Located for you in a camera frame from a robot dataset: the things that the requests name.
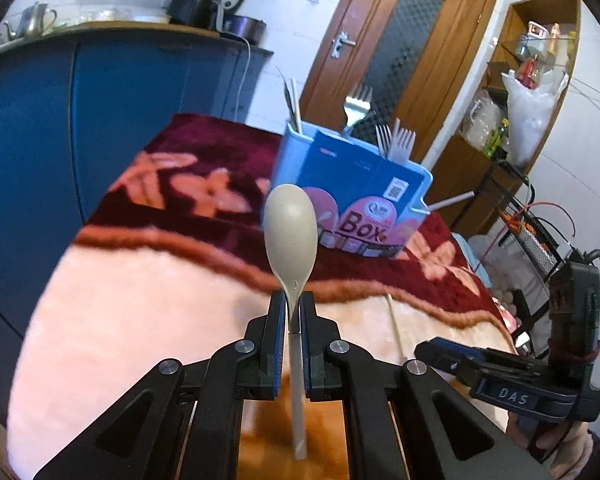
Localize steel kettle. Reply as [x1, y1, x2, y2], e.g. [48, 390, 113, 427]
[16, 1, 58, 36]

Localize beige spoon white handle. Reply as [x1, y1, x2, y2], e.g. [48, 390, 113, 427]
[263, 183, 318, 461]

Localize white plastic stick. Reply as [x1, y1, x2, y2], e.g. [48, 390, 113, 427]
[287, 78, 303, 132]

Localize wooden door glass panel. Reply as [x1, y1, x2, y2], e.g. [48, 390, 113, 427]
[300, 0, 498, 171]

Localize dark purple pot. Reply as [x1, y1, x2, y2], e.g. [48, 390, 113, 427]
[224, 15, 267, 45]

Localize blue pink utensil box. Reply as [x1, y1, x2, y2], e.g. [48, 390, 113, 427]
[270, 120, 434, 260]

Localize metal table knife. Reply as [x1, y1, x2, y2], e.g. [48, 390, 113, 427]
[281, 79, 293, 128]

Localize metal fork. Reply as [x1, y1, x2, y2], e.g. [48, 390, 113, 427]
[341, 82, 377, 138]
[375, 124, 394, 158]

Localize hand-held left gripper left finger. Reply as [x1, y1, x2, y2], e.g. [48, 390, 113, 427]
[32, 291, 287, 480]

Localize silver door handle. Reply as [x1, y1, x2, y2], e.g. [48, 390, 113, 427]
[330, 31, 357, 59]

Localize person's right hand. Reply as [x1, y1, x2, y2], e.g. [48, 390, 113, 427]
[505, 410, 596, 472]

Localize red cable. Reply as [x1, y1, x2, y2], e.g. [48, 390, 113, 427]
[480, 201, 581, 271]

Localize white plastic fork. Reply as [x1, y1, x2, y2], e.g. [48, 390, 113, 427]
[391, 119, 417, 163]

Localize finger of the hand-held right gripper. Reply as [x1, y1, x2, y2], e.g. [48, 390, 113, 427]
[414, 337, 487, 387]

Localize white plastic bag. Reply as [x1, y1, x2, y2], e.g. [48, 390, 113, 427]
[501, 69, 570, 168]

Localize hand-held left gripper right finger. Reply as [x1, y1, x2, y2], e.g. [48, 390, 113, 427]
[299, 291, 553, 480]

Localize red pink printed blanket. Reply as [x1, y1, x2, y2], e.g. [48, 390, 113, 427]
[7, 112, 521, 480]

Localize wooden shelf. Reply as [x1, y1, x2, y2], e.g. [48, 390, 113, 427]
[430, 0, 583, 241]

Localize black air fryer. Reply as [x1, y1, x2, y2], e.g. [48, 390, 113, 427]
[169, 0, 221, 28]

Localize black wire rack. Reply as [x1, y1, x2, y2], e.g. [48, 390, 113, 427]
[495, 160, 581, 331]

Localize white power cable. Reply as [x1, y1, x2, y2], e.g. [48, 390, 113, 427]
[230, 35, 253, 121]

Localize clear plastic bag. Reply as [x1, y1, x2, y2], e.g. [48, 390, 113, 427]
[459, 91, 503, 153]

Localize beige chopstick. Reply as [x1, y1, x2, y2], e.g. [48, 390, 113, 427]
[387, 294, 412, 361]

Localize white plastic knife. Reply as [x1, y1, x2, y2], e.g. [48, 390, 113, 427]
[427, 192, 475, 212]

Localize blue base cabinets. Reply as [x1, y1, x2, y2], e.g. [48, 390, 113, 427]
[0, 25, 276, 331]

